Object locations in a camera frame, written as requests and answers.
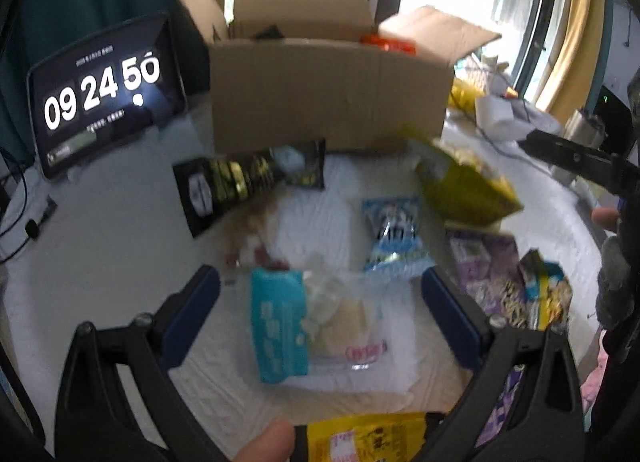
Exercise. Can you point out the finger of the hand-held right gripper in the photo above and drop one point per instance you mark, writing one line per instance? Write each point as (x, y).
(575, 159)

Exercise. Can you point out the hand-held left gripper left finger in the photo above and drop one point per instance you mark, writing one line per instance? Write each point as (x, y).
(192, 317)

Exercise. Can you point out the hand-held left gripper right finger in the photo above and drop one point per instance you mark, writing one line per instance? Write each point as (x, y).
(450, 317)

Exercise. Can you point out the purple snack packet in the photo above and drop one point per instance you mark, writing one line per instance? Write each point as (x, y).
(480, 267)

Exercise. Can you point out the teal snack packet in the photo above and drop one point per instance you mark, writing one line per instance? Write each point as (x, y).
(277, 327)

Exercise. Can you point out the clear rice cracker packet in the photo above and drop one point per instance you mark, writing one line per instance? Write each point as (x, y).
(350, 332)

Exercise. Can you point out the black snack packet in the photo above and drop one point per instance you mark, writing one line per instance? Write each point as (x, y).
(225, 187)

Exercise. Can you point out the orange snack packet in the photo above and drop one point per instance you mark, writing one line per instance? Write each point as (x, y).
(390, 45)

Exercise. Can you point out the cardboard box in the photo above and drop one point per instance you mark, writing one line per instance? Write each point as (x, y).
(325, 96)

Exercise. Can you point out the person's right hand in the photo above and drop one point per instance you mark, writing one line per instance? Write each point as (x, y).
(605, 219)

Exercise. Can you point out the steel thermos tumbler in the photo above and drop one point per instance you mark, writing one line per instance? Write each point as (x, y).
(582, 129)

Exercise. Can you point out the black device green light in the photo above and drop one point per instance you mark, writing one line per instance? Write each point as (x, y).
(612, 111)

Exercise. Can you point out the yellow patterned snack packet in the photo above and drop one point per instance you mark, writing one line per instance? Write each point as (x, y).
(542, 292)

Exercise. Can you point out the blue cartoon snack packet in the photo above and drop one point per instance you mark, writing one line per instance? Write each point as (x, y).
(395, 237)

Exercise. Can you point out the yellow plastic bag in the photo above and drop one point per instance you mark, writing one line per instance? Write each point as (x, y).
(462, 91)

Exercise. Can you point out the white mesh basket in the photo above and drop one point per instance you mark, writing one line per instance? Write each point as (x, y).
(475, 72)

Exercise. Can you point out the yellow red label snack packet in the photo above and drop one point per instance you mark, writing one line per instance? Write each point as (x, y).
(370, 437)

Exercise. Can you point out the tablet with clock display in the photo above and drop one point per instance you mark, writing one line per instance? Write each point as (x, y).
(100, 96)

